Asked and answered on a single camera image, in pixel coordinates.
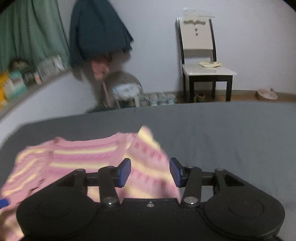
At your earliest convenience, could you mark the dark teal jacket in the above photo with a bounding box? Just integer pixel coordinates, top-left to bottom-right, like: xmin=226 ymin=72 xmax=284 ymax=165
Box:
xmin=69 ymin=0 xmax=135 ymax=81

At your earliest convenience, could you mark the row of small boxes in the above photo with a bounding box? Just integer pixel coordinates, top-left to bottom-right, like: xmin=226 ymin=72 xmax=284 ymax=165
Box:
xmin=0 ymin=55 xmax=70 ymax=110

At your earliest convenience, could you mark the white black chair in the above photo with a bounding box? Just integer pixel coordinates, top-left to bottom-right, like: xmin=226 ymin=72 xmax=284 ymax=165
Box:
xmin=175 ymin=16 xmax=238 ymax=103

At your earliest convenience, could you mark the green curtain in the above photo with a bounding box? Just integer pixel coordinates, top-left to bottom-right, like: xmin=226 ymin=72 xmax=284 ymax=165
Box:
xmin=0 ymin=0 xmax=71 ymax=73

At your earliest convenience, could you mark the pink yellow knitted sweater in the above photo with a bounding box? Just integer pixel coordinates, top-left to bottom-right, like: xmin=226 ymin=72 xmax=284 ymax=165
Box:
xmin=0 ymin=125 xmax=182 ymax=241

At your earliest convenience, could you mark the round grey fan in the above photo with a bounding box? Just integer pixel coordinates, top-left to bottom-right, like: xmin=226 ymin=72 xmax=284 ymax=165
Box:
xmin=101 ymin=71 xmax=144 ymax=108

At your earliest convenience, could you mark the clear plastic hanger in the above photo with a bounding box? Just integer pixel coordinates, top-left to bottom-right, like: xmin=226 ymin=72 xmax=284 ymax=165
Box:
xmin=182 ymin=8 xmax=216 ymax=19

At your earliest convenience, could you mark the yellow cloth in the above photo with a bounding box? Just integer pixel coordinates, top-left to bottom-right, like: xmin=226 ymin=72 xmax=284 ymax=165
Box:
xmin=199 ymin=61 xmax=224 ymax=69

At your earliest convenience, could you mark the pink basin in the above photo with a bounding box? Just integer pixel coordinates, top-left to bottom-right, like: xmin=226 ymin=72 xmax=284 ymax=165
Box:
xmin=255 ymin=88 xmax=278 ymax=101

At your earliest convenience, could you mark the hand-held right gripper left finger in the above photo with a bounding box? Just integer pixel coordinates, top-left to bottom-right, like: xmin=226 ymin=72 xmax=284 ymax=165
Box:
xmin=55 ymin=158 xmax=132 ymax=207

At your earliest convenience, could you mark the pale blue round stool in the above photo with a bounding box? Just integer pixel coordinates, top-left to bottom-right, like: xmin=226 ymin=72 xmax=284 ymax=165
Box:
xmin=113 ymin=84 xmax=142 ymax=107

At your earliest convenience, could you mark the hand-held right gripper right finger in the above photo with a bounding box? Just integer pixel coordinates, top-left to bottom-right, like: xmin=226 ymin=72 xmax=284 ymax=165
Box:
xmin=169 ymin=158 xmax=245 ymax=207

